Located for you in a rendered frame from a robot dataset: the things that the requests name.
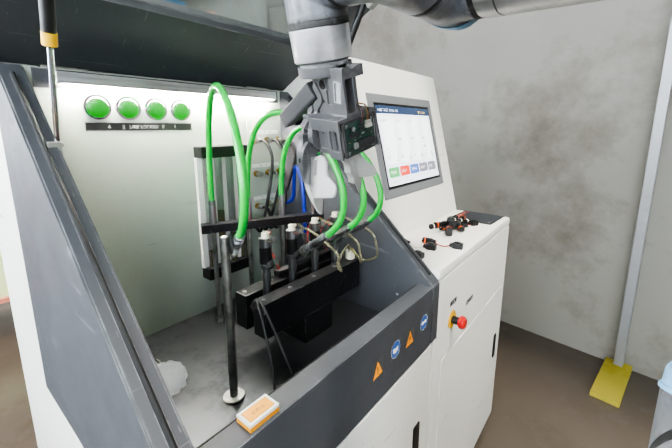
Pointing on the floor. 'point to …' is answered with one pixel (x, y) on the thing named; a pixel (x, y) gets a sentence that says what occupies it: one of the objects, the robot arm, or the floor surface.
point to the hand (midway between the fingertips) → (335, 196)
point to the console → (411, 213)
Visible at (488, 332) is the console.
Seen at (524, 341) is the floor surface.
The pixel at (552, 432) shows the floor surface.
